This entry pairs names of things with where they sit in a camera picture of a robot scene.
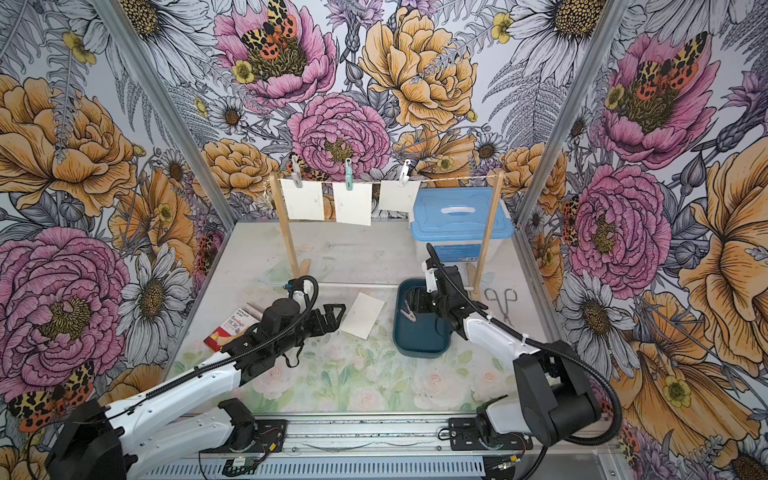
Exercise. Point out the right wooden post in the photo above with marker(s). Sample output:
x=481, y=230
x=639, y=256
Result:
x=488, y=232

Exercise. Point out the aluminium front rail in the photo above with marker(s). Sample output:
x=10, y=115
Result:
x=363, y=446

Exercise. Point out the pink clothespin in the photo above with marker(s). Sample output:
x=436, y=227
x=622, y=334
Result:
x=407, y=312

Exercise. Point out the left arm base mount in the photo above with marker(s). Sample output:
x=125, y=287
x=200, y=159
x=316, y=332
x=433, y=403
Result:
x=260, y=436

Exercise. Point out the blue lidded storage box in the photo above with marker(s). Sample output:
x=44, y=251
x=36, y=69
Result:
x=452, y=220

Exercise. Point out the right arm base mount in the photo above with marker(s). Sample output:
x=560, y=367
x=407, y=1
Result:
x=475, y=434

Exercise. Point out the metal scissors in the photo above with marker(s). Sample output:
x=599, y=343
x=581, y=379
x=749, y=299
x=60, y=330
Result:
x=504, y=301

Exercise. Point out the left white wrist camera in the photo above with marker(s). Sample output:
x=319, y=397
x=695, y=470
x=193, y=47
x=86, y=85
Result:
x=295, y=289

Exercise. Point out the red white small box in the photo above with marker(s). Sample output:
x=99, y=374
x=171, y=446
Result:
x=233, y=327

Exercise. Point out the dark teal tray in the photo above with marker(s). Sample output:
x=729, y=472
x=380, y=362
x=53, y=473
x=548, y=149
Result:
x=429, y=337

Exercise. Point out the grey clothespin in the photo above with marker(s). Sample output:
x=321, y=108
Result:
x=296, y=171

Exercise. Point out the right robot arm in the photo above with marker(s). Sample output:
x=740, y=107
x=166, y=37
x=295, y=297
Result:
x=554, y=395

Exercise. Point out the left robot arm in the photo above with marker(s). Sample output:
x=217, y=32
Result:
x=126, y=439

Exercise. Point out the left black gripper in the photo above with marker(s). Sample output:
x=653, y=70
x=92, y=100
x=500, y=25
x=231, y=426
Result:
x=331, y=324

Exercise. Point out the teal clothespin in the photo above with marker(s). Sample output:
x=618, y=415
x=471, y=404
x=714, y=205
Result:
x=349, y=175

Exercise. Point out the white postcard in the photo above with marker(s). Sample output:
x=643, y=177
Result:
x=353, y=206
x=397, y=196
x=362, y=316
x=305, y=202

